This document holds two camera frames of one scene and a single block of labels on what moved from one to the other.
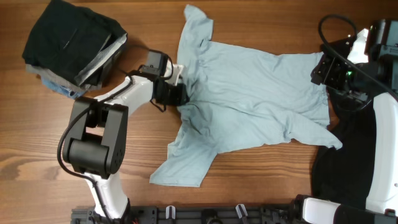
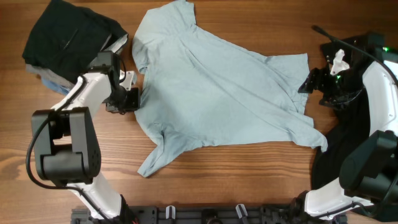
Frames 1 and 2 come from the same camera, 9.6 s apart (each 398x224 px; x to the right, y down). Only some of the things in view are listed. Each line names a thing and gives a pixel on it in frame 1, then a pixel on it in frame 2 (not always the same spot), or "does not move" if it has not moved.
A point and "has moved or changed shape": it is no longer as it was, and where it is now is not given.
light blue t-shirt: (239, 97) has moved or changed shape
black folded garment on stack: (66, 40) does not move
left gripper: (178, 96) to (133, 104)
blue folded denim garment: (67, 91) does not move
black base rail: (193, 214) does not move
